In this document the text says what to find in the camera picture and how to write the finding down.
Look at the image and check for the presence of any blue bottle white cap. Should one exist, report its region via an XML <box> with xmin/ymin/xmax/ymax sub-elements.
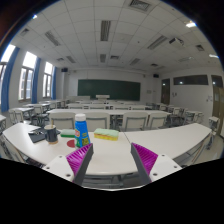
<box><xmin>75</xmin><ymin>113</ymin><xmax>90</xmax><ymax>148</ymax></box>

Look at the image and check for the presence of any white chair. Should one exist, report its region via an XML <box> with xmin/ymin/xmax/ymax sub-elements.
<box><xmin>49</xmin><ymin>112</ymin><xmax>75</xmax><ymax>130</ymax></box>
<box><xmin>147</xmin><ymin>113</ymin><xmax>167</xmax><ymax>130</ymax></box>
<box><xmin>86</xmin><ymin>112</ymin><xmax>110</xmax><ymax>132</ymax></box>
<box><xmin>120</xmin><ymin>111</ymin><xmax>148</xmax><ymax>131</ymax></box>

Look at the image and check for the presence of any green chalkboard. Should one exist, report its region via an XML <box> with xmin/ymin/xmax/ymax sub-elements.
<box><xmin>78</xmin><ymin>79</ymin><xmax>141</xmax><ymax>101</ymax></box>

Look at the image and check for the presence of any dark mug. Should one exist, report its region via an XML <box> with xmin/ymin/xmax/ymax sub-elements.
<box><xmin>44</xmin><ymin>125</ymin><xmax>58</xmax><ymax>144</ymax></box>

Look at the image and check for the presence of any blue curtain middle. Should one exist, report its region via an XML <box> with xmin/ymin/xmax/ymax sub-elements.
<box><xmin>31</xmin><ymin>57</ymin><xmax>41</xmax><ymax>104</ymax></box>

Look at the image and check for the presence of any red round coaster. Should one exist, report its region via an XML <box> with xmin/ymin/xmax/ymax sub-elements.
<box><xmin>67</xmin><ymin>139</ymin><xmax>76</xmax><ymax>148</ymax></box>

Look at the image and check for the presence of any black notebook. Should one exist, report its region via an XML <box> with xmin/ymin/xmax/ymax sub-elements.
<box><xmin>27</xmin><ymin>128</ymin><xmax>62</xmax><ymax>144</ymax></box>

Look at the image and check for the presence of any white chair right centre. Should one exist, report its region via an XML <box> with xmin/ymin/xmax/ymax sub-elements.
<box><xmin>120</xmin><ymin>111</ymin><xmax>148</xmax><ymax>131</ymax></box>

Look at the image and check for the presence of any white chair left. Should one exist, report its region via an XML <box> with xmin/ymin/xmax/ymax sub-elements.
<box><xmin>49</xmin><ymin>112</ymin><xmax>75</xmax><ymax>130</ymax></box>

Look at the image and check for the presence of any ceiling projector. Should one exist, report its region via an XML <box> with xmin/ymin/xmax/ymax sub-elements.
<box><xmin>169</xmin><ymin>38</ymin><xmax>184</xmax><ymax>47</ymax></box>

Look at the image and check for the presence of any white lectern desk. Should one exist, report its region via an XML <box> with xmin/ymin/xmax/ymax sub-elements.
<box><xmin>96</xmin><ymin>95</ymin><xmax>110</xmax><ymax>100</ymax></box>

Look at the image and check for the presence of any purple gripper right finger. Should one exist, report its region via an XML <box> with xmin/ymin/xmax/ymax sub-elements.
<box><xmin>130</xmin><ymin>142</ymin><xmax>183</xmax><ymax>186</ymax></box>

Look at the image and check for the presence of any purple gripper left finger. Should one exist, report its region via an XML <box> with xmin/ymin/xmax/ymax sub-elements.
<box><xmin>42</xmin><ymin>143</ymin><xmax>95</xmax><ymax>186</ymax></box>

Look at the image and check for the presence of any blue curtain near left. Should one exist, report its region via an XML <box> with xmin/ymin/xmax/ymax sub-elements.
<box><xmin>1</xmin><ymin>47</ymin><xmax>20</xmax><ymax>112</ymax></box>

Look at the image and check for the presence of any blue curtain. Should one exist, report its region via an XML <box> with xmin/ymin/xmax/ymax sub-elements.
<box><xmin>31</xmin><ymin>57</ymin><xmax>41</xmax><ymax>104</ymax></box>
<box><xmin>51</xmin><ymin>67</ymin><xmax>57</xmax><ymax>100</ymax></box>
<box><xmin>1</xmin><ymin>47</ymin><xmax>20</xmax><ymax>112</ymax></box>

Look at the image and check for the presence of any brown door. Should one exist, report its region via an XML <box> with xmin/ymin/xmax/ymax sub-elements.
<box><xmin>161</xmin><ymin>79</ymin><xmax>170</xmax><ymax>104</ymax></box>

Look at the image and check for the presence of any yellow green sponge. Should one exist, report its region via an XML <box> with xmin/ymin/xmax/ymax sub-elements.
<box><xmin>94</xmin><ymin>128</ymin><xmax>119</xmax><ymax>141</ymax></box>

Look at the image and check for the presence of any blue curtain far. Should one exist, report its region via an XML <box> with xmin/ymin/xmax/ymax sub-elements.
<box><xmin>51</xmin><ymin>67</ymin><xmax>57</xmax><ymax>100</ymax></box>

